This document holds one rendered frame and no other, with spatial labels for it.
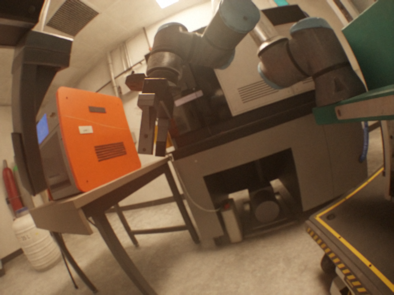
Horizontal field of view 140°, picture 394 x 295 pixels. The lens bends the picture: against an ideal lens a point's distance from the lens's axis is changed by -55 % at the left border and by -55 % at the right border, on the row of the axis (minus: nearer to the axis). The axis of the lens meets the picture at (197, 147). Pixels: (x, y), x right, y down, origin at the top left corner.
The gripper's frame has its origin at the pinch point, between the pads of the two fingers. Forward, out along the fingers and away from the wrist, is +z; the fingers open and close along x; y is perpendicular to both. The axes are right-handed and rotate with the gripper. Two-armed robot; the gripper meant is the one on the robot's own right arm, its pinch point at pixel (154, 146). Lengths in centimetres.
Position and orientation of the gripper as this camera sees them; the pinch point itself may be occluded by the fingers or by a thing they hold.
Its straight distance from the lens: 35.9
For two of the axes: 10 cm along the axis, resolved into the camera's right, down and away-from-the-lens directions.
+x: -0.2, 0.9, 10.0
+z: -0.6, 9.9, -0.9
